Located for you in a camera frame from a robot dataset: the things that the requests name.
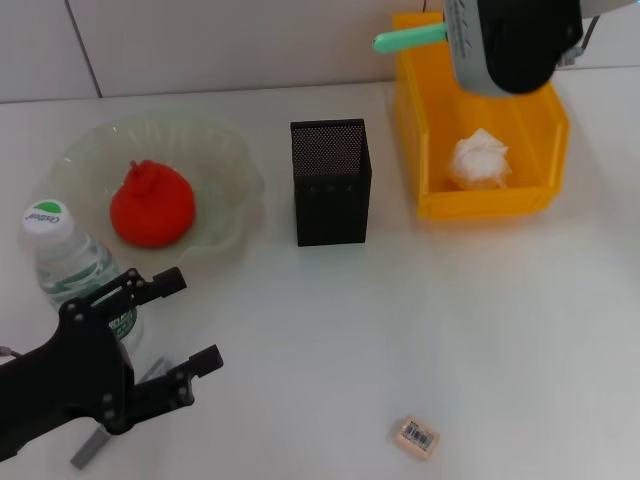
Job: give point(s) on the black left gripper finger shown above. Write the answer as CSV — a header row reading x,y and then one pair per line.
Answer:
x,y
207,361
170,281

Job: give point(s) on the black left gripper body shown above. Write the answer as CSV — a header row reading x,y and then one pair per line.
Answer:
x,y
65,380

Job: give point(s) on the red-orange toy orange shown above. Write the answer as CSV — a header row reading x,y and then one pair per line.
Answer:
x,y
152,210

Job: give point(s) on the clear green-label water bottle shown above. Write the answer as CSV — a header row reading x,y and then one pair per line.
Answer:
x,y
65,250

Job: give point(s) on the white paper ball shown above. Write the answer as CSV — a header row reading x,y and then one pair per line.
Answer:
x,y
477,160

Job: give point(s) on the mint green pen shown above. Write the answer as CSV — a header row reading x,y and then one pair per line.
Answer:
x,y
405,39

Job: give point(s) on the grey marker pen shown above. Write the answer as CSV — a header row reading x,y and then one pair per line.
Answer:
x,y
87,447

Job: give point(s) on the green glass fruit plate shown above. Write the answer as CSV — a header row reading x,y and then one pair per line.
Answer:
x,y
215,165

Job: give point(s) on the black mesh pen holder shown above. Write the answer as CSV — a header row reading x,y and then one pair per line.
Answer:
x,y
332,215

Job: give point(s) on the beige eraser with barcode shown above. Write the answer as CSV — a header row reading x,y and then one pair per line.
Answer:
x,y
416,438

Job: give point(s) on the yellow plastic bin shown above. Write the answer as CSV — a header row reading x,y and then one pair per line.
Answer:
x,y
435,150

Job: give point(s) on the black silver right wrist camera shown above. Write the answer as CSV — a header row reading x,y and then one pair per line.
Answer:
x,y
510,45

